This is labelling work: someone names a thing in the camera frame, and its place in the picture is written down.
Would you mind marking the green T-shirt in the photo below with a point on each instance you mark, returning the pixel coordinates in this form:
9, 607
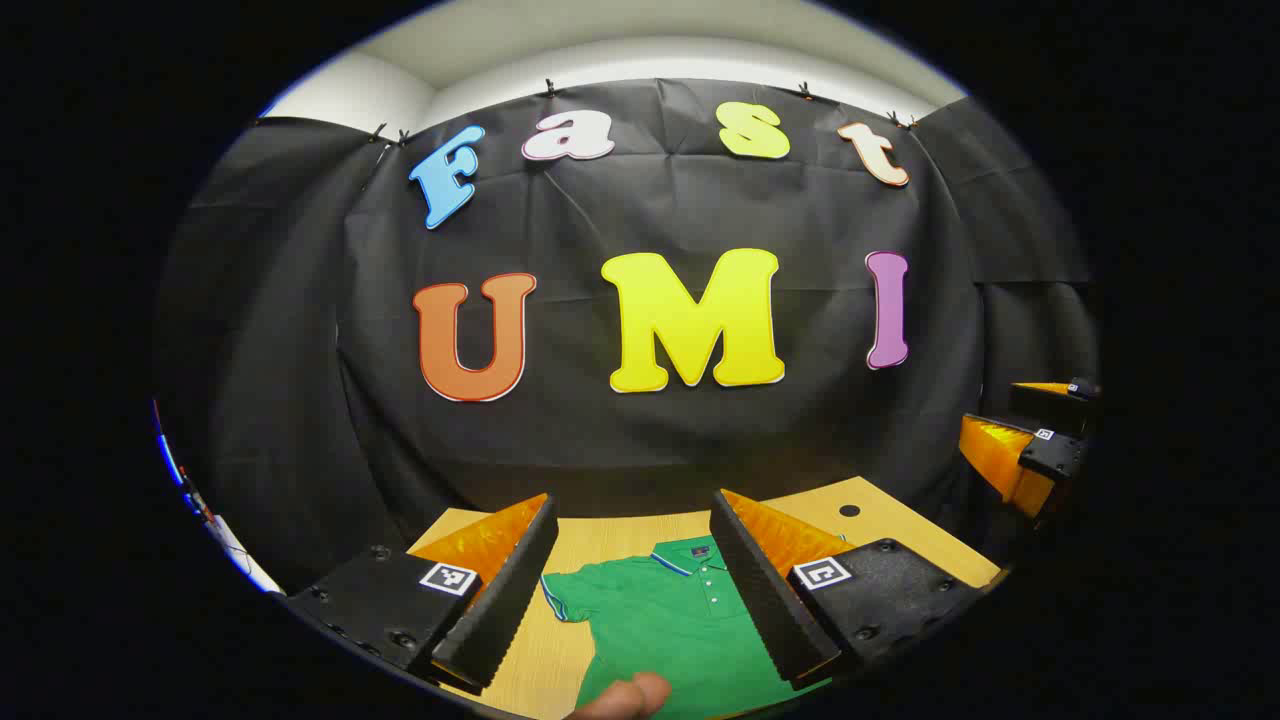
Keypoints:
660, 620

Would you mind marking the blue lit screen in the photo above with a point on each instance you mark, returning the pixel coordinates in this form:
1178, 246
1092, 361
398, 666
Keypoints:
170, 460

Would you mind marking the row of black cloth clips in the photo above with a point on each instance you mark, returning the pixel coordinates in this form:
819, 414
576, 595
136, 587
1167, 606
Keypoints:
548, 88

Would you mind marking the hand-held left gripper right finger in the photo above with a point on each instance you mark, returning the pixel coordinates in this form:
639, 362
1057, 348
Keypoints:
760, 600

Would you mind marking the black backdrop cloth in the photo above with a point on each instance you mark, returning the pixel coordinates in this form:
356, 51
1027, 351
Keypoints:
560, 440

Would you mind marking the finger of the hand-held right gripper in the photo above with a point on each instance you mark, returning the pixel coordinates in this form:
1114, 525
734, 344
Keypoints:
1000, 460
1050, 408

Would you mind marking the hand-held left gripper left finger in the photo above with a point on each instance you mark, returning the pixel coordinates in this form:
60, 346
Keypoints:
505, 600

